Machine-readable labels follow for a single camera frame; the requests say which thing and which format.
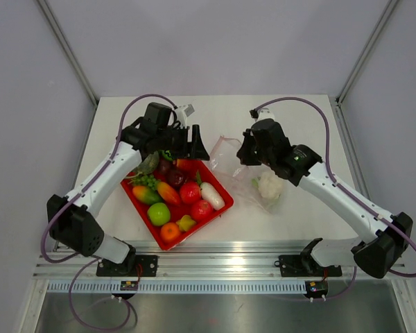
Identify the aluminium mounting rail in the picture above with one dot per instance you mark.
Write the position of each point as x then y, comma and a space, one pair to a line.
194, 260

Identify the clear zip top bag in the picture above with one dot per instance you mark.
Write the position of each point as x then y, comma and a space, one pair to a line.
235, 177

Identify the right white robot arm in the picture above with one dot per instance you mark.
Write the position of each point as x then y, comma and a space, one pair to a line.
382, 235

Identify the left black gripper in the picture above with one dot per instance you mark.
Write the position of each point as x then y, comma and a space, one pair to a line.
197, 151

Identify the yellow green mango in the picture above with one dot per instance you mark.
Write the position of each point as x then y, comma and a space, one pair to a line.
146, 195

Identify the right aluminium frame post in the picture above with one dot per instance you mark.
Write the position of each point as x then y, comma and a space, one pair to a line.
368, 49

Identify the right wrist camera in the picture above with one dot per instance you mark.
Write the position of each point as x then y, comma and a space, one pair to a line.
262, 114

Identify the white cauliflower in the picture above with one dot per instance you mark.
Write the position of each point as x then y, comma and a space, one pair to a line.
268, 186

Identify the aluminium frame post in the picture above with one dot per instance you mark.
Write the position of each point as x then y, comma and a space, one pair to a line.
368, 49
61, 38

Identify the green grapes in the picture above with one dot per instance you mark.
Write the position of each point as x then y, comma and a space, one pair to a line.
147, 180

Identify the red plastic tray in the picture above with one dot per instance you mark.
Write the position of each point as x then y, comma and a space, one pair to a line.
202, 174

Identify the green apple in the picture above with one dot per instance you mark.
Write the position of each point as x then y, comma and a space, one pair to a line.
159, 214

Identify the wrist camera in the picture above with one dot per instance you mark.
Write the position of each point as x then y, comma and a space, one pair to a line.
183, 112
262, 114

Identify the white radish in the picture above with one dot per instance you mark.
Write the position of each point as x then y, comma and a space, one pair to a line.
211, 195

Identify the white slotted cable duct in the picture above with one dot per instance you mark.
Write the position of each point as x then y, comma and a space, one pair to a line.
178, 287

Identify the red orange mango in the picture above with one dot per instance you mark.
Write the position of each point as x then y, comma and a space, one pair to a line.
168, 194

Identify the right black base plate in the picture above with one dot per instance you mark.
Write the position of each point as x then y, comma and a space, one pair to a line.
302, 265

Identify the yellow starfruit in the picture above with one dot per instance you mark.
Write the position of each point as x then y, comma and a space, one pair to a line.
186, 223

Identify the red apple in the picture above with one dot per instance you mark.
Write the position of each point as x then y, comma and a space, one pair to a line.
201, 210

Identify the green toy melon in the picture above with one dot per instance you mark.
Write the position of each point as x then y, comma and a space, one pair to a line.
166, 154

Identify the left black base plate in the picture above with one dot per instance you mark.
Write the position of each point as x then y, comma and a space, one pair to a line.
137, 266

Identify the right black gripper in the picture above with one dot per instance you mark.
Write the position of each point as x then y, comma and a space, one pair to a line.
244, 152

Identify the left aluminium frame post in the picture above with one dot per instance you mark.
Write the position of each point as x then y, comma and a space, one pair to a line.
61, 38

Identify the red tomato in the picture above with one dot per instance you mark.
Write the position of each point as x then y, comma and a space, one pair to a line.
190, 192

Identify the orange fruit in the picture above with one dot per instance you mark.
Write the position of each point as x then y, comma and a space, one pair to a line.
170, 232

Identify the dark red plum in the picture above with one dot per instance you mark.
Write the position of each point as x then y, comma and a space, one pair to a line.
176, 178

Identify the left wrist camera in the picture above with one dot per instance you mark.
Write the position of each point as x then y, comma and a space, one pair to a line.
183, 112

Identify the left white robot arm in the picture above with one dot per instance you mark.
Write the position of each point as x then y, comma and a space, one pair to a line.
72, 217

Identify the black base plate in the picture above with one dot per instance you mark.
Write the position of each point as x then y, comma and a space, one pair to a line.
302, 265
137, 266

